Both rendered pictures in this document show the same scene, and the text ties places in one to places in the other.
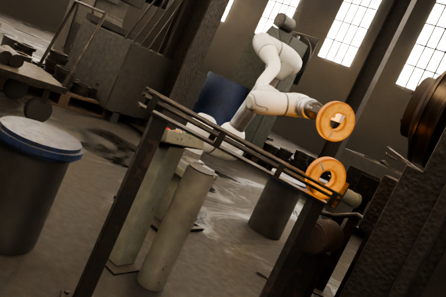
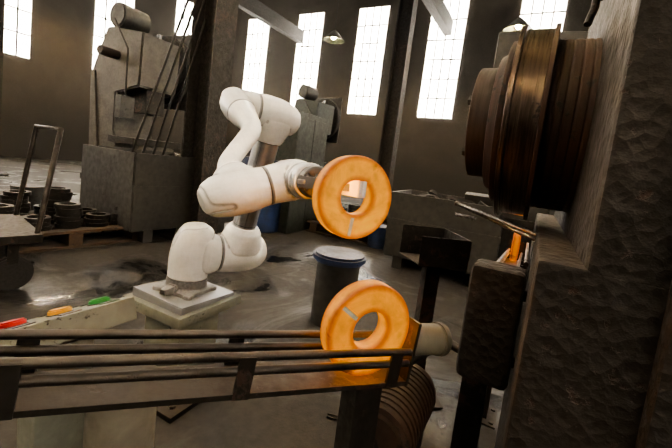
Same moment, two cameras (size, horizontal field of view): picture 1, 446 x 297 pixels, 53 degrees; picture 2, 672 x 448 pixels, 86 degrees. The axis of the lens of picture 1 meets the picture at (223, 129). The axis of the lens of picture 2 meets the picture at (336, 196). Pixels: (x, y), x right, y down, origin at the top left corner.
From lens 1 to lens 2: 1.11 m
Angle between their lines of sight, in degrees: 6
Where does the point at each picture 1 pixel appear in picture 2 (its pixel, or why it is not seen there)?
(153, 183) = (35, 435)
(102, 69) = (116, 191)
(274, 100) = (243, 186)
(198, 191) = (120, 433)
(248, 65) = not seen: hidden behind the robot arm
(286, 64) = (277, 122)
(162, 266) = not seen: outside the picture
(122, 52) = (129, 165)
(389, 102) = (416, 134)
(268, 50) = (237, 108)
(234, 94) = not seen: hidden behind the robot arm
